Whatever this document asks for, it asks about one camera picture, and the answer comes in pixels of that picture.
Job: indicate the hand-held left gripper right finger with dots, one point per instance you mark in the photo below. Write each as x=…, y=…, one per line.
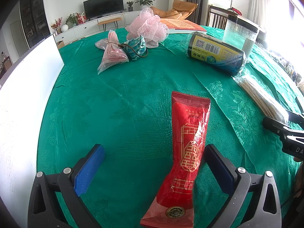
x=218, y=168

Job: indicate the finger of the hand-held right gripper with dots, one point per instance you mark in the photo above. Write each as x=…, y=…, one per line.
x=295, y=116
x=273, y=124

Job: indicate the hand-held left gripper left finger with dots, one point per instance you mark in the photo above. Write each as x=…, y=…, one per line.
x=89, y=168

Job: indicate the bundle of wooden chopsticks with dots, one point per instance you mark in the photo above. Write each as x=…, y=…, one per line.
x=258, y=95

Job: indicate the red foil packet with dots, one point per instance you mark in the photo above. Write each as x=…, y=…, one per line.
x=190, y=135

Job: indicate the white box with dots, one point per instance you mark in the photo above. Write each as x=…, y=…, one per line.
x=23, y=104

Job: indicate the pile of assorted household items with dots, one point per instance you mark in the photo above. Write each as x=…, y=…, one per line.
x=288, y=66

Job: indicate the green tablecloth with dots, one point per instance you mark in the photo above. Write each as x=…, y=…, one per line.
x=123, y=104

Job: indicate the black roll packet yellow label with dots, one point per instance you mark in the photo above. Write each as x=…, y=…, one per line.
x=213, y=54

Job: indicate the clear jar with black lid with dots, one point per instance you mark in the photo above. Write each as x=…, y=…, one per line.
x=239, y=33

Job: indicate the pink triangular packet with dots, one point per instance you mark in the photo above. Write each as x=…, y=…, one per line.
x=111, y=52

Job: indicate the white curtain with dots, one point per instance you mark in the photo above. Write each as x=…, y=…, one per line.
x=261, y=2

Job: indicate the wooden slatted chair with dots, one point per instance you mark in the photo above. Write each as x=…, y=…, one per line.
x=217, y=16

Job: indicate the cardboard box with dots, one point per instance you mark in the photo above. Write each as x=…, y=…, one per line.
x=60, y=44

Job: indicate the teal fabric sachet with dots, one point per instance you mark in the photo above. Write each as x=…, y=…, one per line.
x=135, y=47

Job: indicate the orange book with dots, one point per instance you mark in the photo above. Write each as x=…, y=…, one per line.
x=182, y=25

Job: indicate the white television cabinet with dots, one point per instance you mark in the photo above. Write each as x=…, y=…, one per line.
x=78, y=32

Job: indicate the white round vase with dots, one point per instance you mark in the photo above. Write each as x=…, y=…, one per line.
x=64, y=28

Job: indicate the grey curtain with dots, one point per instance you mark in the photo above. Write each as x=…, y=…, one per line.
x=194, y=0

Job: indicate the red flower bouquet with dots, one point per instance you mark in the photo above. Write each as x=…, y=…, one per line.
x=56, y=23

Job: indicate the orange lounge chair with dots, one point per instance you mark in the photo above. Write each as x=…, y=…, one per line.
x=180, y=8

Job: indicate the small wooden bench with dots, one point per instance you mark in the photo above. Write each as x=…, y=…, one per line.
x=109, y=20

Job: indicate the bushy green potted plant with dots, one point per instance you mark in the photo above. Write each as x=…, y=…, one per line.
x=71, y=19

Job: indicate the pink mesh bath sponge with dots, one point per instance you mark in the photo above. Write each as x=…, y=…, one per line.
x=149, y=27

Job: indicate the black display cabinet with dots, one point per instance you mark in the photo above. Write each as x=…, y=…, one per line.
x=33, y=16

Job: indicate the flat screen television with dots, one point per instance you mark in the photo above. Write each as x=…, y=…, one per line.
x=103, y=6

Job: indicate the small potted plant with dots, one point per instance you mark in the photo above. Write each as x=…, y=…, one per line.
x=129, y=4

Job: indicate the large leafy potted plant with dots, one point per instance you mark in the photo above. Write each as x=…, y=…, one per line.
x=143, y=0

